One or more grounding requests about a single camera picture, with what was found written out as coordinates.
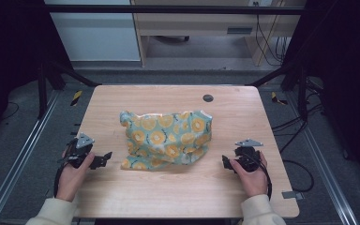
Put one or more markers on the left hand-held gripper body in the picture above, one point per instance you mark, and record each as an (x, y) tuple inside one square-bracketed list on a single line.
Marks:
[(79, 150)]

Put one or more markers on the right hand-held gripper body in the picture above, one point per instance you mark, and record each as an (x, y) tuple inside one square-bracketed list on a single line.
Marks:
[(247, 156)]

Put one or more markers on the teal cloth with orange print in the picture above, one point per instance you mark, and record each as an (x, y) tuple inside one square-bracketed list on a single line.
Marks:
[(165, 140)]

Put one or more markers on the person's right hand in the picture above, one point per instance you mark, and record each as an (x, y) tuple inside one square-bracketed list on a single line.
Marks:
[(252, 182)]

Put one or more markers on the person's left hand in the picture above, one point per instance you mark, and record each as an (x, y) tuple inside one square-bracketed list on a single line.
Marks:
[(72, 179)]

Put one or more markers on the round dark table grommet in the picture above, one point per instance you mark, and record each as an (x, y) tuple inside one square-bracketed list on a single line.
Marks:
[(208, 98)]

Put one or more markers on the yellow black floor tape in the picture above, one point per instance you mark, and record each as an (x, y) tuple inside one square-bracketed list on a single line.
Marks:
[(276, 98)]

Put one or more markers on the black metal stand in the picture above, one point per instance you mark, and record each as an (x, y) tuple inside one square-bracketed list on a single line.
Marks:
[(302, 93), (42, 93)]

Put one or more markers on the dark curtain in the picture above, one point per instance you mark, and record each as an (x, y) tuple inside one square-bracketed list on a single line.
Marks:
[(347, 78), (12, 56)]

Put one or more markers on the white cabinet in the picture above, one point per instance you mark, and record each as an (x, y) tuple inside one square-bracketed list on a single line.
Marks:
[(97, 34)]

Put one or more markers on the grey metal table bracket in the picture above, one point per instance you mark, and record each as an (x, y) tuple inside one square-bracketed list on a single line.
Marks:
[(292, 195)]

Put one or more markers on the aluminium floor rail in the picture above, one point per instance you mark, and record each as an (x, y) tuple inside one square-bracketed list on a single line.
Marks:
[(18, 162), (323, 162)]

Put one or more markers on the black horizontal frame bar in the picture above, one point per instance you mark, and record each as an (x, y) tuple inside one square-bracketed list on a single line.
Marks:
[(168, 9)]

